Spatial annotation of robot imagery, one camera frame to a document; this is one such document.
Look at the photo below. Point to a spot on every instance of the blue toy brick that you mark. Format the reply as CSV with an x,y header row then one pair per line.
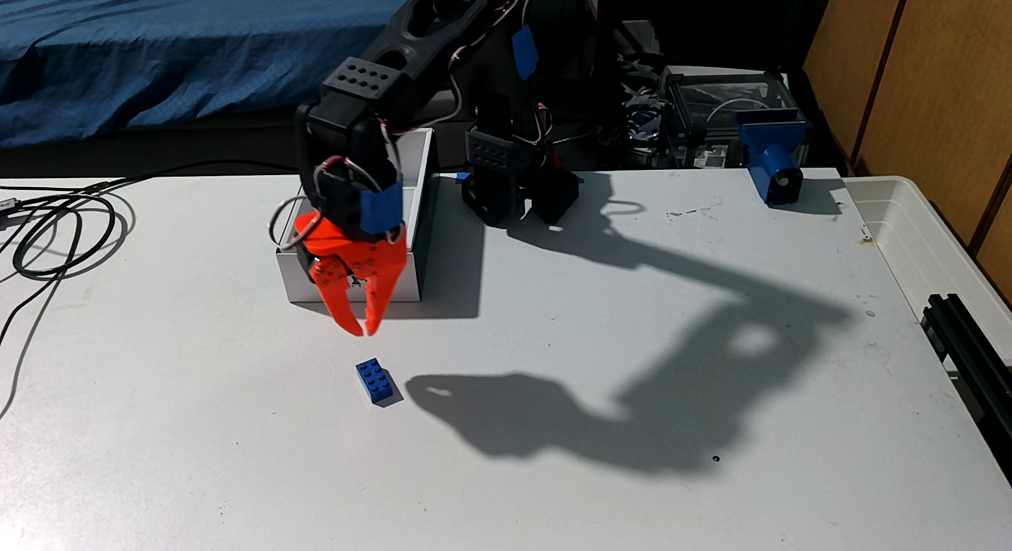
x,y
375,380

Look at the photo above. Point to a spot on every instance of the black aluminium rail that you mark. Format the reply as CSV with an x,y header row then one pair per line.
x,y
968,353

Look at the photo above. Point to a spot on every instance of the clear plastic enclosure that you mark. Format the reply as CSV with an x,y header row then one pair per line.
x,y
711,100

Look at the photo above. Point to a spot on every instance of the white cardboard box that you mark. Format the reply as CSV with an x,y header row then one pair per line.
x,y
415,219

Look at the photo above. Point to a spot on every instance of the blue printed clamp mount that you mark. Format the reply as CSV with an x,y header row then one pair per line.
x,y
771,159

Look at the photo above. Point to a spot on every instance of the blue bed cover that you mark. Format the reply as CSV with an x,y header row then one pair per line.
x,y
198,45

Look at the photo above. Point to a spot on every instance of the white plastic bin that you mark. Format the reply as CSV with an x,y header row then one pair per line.
x,y
909,235

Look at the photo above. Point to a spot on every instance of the brown wooden cabinet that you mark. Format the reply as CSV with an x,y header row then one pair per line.
x,y
941,84

